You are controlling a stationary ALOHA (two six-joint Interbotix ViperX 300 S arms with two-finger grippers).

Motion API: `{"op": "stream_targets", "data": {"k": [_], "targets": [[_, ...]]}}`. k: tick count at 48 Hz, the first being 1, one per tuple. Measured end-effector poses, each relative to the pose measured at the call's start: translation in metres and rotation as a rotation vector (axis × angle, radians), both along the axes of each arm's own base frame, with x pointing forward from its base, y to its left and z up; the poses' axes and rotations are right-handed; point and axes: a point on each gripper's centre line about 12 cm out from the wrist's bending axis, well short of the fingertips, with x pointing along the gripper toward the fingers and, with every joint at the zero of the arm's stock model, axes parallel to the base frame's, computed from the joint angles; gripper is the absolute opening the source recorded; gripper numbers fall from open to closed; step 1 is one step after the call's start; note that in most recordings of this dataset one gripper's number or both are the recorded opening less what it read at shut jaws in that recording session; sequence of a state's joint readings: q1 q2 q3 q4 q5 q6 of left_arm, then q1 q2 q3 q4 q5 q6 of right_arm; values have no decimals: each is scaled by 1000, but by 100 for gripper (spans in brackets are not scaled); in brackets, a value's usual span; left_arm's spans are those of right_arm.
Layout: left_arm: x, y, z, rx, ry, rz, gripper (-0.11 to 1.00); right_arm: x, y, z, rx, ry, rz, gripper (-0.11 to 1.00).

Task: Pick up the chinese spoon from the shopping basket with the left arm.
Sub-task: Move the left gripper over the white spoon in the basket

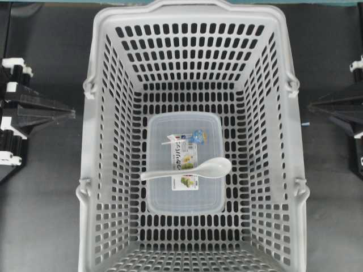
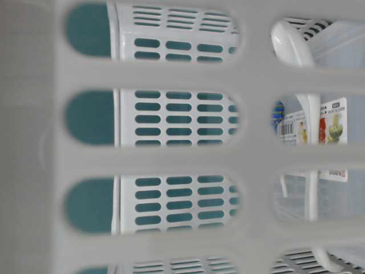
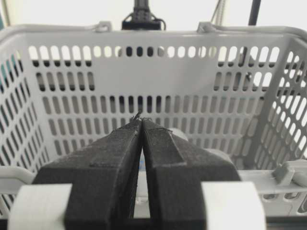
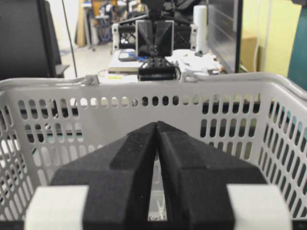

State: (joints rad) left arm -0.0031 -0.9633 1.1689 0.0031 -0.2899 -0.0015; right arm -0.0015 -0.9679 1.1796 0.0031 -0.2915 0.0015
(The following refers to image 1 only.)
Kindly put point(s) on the white chinese soup spoon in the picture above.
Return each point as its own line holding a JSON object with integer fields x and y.
{"x": 211, "y": 169}

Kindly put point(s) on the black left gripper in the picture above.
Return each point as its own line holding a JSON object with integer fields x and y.
{"x": 17, "y": 124}

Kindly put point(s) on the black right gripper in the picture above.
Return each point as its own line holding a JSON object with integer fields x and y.
{"x": 344, "y": 109}

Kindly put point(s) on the grey plastic shopping basket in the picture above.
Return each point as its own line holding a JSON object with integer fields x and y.
{"x": 234, "y": 61}

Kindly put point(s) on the clear plastic food container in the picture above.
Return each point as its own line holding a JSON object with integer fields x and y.
{"x": 178, "y": 141}

